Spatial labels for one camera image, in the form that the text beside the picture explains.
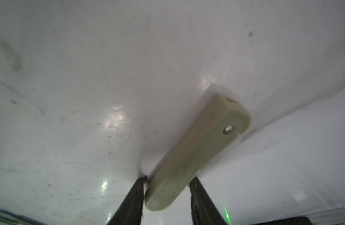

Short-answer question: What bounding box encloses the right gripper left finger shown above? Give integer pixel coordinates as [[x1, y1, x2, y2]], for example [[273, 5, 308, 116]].
[[107, 176, 148, 225]]

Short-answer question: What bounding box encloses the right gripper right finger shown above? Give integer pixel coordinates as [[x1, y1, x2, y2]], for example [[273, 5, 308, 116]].
[[188, 177, 227, 225]]

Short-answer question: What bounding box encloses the olive fruit knife bottom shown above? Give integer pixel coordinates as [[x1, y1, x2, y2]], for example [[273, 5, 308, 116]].
[[145, 94, 251, 211]]

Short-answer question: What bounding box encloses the mint fruit knife right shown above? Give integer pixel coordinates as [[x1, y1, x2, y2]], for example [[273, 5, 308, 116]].
[[0, 211, 35, 225]]

